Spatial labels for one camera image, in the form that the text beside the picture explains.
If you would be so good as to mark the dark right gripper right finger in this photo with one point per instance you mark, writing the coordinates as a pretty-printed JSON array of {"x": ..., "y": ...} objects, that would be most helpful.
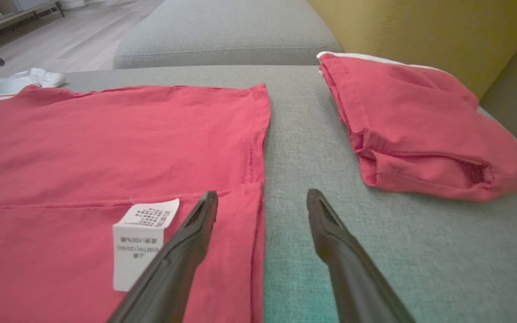
[{"x": 352, "y": 278}]

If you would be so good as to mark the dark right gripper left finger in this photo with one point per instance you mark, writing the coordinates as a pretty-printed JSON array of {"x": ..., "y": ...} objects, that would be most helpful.
[{"x": 173, "y": 269}]

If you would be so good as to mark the red shirt with white sleeves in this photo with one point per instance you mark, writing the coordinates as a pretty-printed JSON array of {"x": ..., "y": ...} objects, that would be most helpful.
[{"x": 83, "y": 152}]

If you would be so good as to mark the red shorts with white stripes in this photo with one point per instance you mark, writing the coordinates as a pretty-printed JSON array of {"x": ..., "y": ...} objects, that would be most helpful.
[{"x": 420, "y": 134}]

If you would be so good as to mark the low light wooden shelf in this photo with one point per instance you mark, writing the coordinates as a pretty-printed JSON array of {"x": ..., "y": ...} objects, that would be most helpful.
[{"x": 2, "y": 15}]

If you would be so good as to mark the large grey sofa seat cushion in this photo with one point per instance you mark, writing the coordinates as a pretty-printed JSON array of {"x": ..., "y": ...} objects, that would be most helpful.
[{"x": 420, "y": 251}]

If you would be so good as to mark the small grey sofa cushion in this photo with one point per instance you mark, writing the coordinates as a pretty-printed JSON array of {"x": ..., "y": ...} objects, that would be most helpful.
[{"x": 227, "y": 31}]

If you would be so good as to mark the yellow upholstered panel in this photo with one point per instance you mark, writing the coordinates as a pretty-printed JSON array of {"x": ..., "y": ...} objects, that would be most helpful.
[{"x": 420, "y": 31}]

